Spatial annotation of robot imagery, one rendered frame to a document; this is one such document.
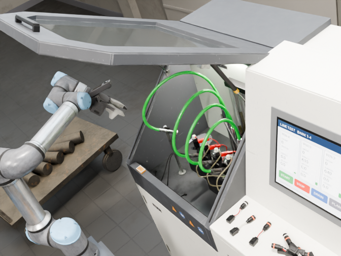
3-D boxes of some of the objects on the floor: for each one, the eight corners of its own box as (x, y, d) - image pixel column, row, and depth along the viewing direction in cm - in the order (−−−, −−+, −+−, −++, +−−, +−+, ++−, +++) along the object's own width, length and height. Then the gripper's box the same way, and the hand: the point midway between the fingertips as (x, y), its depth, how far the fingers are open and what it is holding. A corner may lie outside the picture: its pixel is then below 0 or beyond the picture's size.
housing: (235, 209, 309) (178, 20, 220) (262, 186, 318) (218, -5, 230) (438, 353, 206) (485, 107, 118) (469, 312, 216) (534, 56, 127)
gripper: (82, 96, 208) (121, 117, 212) (76, 107, 196) (117, 129, 200) (90, 82, 205) (129, 103, 209) (84, 92, 193) (126, 114, 197)
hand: (124, 109), depth 203 cm, fingers open, 7 cm apart
